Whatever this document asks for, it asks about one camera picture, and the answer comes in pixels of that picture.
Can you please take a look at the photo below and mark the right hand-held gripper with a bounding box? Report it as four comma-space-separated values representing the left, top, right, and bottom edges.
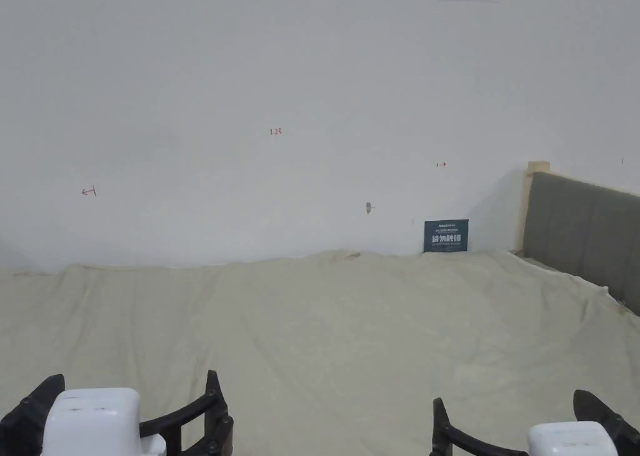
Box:
431, 389, 640, 456

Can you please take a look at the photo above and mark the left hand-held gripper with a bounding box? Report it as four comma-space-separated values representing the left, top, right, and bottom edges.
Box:
0, 369, 235, 456

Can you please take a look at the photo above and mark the grey padded headboard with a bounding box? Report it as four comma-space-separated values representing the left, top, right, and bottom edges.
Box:
519, 161, 640, 318

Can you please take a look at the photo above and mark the dark blue sign card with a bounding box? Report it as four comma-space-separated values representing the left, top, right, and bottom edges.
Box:
423, 219, 470, 253

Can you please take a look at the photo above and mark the bed with beige sheet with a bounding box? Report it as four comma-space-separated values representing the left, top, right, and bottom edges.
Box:
0, 248, 640, 456

